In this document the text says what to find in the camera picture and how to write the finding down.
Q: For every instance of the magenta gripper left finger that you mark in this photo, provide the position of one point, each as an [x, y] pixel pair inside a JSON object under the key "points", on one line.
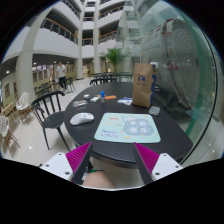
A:
{"points": [[78, 160]]}

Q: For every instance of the blue white leaflet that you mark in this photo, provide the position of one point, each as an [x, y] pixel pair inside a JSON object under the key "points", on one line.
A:
{"points": [[125, 101]]}

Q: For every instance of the light green mouse pad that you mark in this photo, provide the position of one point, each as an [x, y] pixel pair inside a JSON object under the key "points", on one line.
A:
{"points": [[127, 128]]}

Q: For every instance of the white computer mouse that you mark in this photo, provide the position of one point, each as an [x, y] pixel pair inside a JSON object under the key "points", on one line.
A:
{"points": [[81, 118]]}

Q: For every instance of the small blue-capped bottle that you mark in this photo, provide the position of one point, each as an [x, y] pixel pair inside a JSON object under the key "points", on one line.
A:
{"points": [[102, 97]]}

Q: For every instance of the green potted palm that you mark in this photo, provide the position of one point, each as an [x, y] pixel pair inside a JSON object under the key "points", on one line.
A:
{"points": [[115, 56]]}

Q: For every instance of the white lattice chair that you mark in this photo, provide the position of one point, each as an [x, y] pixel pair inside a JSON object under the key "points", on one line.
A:
{"points": [[23, 105]]}

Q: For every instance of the small white box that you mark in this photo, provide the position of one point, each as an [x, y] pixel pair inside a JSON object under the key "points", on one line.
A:
{"points": [[95, 99]]}

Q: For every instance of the small white object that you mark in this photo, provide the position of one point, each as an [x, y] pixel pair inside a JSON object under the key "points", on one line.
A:
{"points": [[86, 96]]}

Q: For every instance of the clear plastic wrapper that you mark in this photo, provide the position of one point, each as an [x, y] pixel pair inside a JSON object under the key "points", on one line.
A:
{"points": [[154, 110]]}

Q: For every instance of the clear plastic packet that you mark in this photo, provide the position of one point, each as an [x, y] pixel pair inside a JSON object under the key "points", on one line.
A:
{"points": [[79, 103]]}

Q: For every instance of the black wooden chair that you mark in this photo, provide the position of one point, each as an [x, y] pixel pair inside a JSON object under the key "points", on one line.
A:
{"points": [[49, 114]]}

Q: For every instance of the person in white shirt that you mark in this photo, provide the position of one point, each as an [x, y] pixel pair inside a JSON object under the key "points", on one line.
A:
{"points": [[61, 73]]}

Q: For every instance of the orange card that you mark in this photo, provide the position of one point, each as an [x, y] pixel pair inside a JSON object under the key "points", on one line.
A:
{"points": [[110, 97]]}

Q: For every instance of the brown paper bag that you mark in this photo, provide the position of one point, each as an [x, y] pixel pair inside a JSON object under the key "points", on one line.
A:
{"points": [[142, 82]]}

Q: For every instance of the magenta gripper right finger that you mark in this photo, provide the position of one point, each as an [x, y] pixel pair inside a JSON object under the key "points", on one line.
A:
{"points": [[146, 160]]}

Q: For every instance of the white lattice chair left edge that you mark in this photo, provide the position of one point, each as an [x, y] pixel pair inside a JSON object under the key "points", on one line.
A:
{"points": [[6, 132]]}

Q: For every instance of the black chair behind table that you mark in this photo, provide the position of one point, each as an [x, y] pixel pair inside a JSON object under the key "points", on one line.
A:
{"points": [[98, 81]]}

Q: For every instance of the round black table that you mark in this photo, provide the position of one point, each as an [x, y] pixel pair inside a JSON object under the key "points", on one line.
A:
{"points": [[174, 141]]}

